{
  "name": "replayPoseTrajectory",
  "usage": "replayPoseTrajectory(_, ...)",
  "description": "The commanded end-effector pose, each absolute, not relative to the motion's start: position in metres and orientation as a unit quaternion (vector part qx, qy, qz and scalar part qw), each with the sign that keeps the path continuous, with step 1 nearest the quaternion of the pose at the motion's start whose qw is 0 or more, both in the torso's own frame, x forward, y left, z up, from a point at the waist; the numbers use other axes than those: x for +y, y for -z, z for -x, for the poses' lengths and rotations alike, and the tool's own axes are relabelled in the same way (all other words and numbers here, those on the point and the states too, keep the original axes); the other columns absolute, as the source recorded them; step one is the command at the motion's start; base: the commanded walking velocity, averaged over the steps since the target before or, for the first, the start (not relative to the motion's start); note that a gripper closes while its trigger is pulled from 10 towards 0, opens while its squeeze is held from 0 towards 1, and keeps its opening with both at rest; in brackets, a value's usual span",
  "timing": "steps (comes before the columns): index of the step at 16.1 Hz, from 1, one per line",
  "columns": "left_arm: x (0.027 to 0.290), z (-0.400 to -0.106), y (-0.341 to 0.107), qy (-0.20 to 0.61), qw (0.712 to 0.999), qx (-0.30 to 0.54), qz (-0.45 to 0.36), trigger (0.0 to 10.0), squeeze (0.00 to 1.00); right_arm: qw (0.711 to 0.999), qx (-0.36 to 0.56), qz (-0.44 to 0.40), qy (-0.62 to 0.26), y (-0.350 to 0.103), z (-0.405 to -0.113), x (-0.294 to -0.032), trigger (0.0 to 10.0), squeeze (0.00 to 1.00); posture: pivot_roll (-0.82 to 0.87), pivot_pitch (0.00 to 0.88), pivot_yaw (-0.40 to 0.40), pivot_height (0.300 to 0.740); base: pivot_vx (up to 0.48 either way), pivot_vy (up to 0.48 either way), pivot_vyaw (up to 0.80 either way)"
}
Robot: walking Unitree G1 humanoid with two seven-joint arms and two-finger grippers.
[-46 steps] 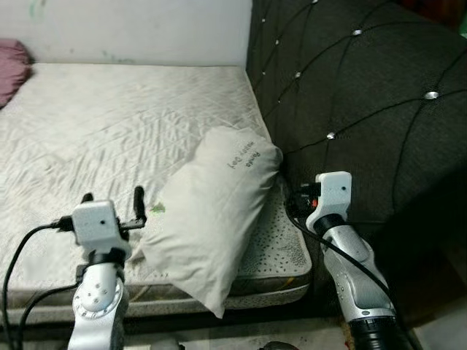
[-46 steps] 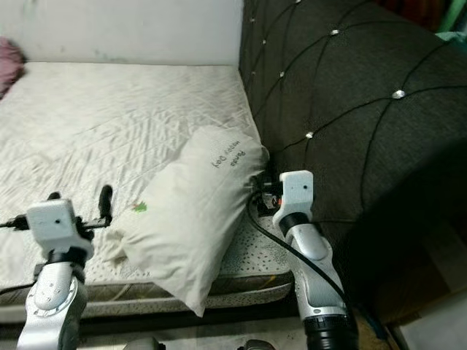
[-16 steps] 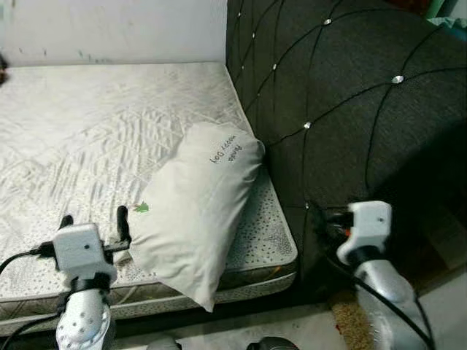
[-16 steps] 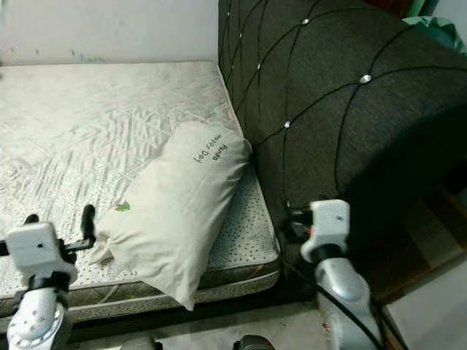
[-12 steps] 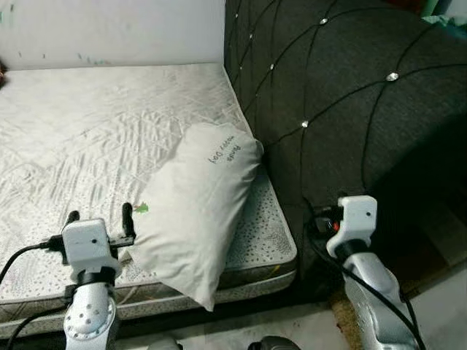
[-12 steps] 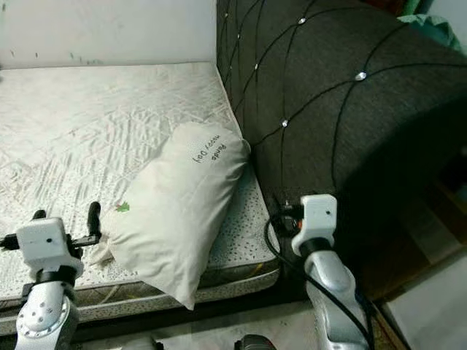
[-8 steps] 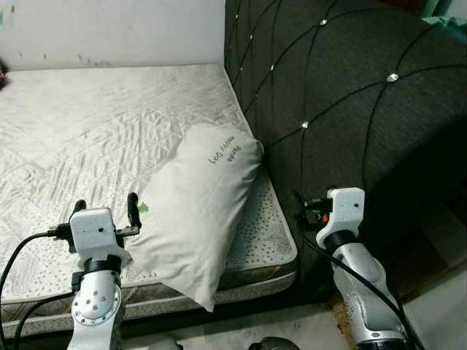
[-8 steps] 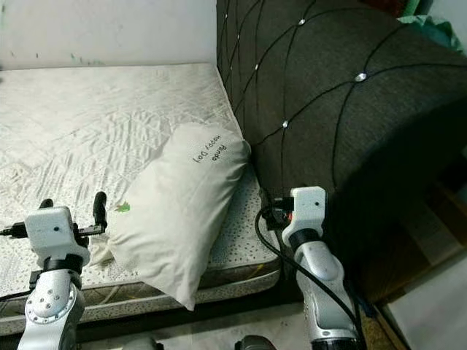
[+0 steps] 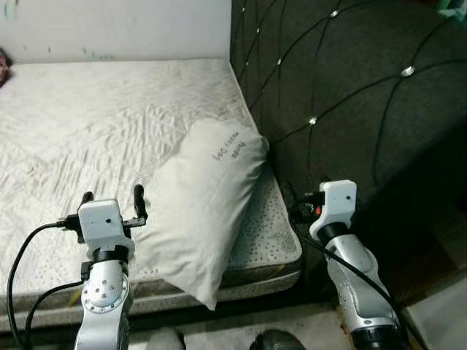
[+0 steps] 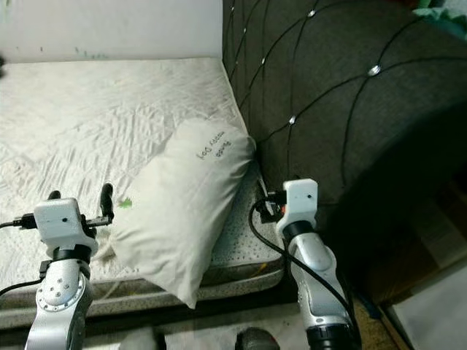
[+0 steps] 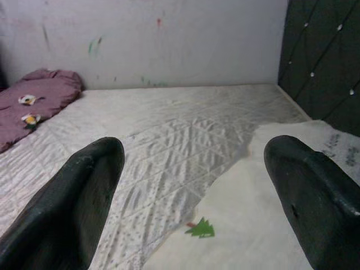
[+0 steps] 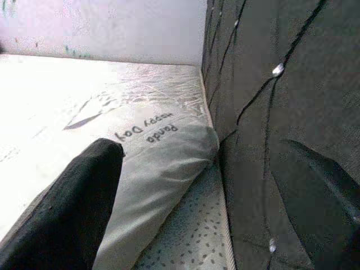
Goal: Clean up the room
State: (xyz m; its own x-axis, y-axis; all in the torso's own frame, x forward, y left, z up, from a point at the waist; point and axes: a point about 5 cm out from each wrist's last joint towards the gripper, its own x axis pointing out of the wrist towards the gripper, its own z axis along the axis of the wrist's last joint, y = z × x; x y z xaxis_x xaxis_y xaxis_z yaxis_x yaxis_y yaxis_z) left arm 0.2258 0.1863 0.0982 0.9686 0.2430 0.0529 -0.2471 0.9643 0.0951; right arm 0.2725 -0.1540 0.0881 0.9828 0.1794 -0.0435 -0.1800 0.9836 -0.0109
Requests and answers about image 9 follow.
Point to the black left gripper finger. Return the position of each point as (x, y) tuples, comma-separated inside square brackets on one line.
[(139, 201), (87, 197)]

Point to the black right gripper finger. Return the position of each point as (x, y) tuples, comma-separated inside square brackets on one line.
[(293, 198)]

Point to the white pillow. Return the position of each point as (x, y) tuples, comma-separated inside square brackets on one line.
[(204, 204)]

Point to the white quilted mattress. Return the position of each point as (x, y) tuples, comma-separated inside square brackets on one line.
[(95, 124)]

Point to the grey bed base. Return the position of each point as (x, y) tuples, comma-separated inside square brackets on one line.
[(255, 281)]

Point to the grey robot left leg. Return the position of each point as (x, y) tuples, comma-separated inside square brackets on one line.
[(166, 340)]

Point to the grey robot leg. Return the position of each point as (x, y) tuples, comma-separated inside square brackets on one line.
[(277, 341), (166, 340)]

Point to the dark tufted headboard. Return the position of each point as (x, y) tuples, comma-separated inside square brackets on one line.
[(365, 87)]

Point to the grey robot right leg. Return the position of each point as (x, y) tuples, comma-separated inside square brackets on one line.
[(277, 341)]

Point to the teal cloth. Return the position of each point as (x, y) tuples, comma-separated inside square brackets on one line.
[(454, 6)]

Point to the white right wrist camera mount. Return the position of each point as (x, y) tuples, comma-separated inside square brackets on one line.
[(337, 204)]

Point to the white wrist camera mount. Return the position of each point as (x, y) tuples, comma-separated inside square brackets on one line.
[(102, 222), (337, 204)]

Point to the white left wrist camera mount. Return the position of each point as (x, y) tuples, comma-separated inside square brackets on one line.
[(102, 222)]

